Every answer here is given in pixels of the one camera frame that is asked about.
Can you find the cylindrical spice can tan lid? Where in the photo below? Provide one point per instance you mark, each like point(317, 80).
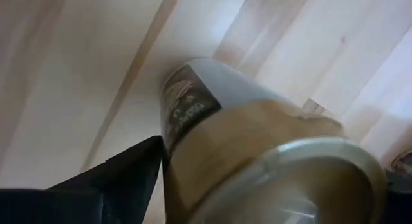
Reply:
point(241, 137)

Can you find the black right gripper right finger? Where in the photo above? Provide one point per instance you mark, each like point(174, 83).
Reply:
point(400, 198)

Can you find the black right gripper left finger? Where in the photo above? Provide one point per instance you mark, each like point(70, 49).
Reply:
point(80, 198)

